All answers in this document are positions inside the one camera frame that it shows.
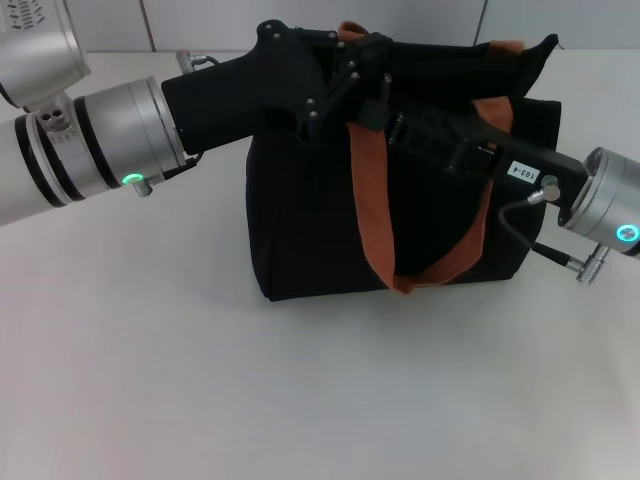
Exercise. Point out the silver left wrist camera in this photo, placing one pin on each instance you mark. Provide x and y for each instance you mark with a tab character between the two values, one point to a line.
40	55

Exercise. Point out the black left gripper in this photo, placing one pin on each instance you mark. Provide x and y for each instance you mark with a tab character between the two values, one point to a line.
225	95

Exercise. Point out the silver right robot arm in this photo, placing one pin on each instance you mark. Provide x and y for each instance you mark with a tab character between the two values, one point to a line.
605	200

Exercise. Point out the silver zipper pull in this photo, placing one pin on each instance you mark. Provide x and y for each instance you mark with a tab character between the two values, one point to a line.
386	85

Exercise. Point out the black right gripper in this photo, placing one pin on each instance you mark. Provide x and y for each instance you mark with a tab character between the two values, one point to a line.
500	145

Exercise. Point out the white number label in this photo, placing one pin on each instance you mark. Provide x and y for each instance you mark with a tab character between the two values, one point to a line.
522	171

